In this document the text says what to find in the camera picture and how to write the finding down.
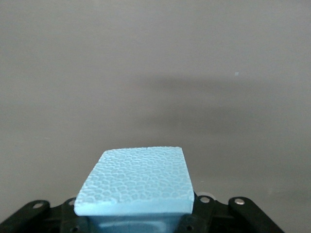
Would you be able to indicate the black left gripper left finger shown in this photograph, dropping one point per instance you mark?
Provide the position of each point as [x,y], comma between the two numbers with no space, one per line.
[29,218]

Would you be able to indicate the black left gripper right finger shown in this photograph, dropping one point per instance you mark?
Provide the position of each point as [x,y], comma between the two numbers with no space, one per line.
[243,216]

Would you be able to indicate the blue foam block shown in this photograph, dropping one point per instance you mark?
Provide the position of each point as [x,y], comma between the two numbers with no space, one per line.
[138,179]

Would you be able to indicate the dark grey table mat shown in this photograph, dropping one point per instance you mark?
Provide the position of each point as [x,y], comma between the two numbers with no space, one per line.
[155,72]

